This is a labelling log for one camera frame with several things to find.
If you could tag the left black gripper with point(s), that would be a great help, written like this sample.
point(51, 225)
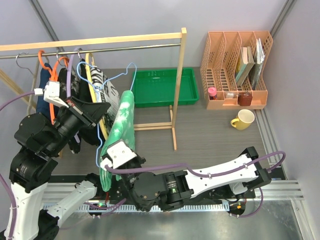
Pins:
point(89, 113)

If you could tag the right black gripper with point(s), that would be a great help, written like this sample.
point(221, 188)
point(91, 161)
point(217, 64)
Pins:
point(141, 160)

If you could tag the green white trousers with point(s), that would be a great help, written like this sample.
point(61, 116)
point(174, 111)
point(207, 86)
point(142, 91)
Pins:
point(123, 126)

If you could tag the light blue wire hanger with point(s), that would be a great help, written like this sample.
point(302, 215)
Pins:
point(98, 90)

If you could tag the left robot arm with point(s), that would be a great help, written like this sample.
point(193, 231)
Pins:
point(41, 141)

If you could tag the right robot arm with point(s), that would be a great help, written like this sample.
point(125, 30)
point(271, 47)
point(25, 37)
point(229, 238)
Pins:
point(170, 186)

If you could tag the newspaper print trousers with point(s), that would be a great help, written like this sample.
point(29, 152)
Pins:
point(109, 94)

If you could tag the purple plastic hanger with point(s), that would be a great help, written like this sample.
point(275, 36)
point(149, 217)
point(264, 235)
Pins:
point(68, 83)

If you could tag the black white patterned trousers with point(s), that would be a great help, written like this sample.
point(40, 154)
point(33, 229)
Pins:
point(74, 84)

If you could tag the yellow plastic hanger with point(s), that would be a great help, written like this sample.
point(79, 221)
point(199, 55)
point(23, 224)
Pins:
point(90, 59)

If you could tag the navy blue trousers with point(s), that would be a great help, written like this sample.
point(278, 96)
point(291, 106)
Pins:
point(42, 106)

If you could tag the orange plastic hanger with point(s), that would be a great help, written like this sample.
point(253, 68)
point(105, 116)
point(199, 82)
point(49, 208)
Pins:
point(53, 76)

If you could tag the green plastic tray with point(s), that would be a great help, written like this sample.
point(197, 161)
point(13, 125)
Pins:
point(156, 88)

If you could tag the pink capped bottle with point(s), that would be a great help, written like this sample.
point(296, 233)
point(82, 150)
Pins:
point(212, 93)

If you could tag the clear small bottle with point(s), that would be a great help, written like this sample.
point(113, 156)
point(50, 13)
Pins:
point(230, 95)

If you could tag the yellow mug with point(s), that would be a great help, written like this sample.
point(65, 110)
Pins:
point(243, 119)

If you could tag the dark red jar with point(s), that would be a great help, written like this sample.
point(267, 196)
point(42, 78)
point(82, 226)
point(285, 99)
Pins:
point(244, 98)

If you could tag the orange plastic file organizer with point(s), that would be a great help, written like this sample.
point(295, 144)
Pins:
point(218, 67)

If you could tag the books in organizer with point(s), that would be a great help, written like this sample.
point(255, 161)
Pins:
point(249, 65)

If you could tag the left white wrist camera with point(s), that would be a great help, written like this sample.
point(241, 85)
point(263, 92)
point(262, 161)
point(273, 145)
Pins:
point(51, 94)

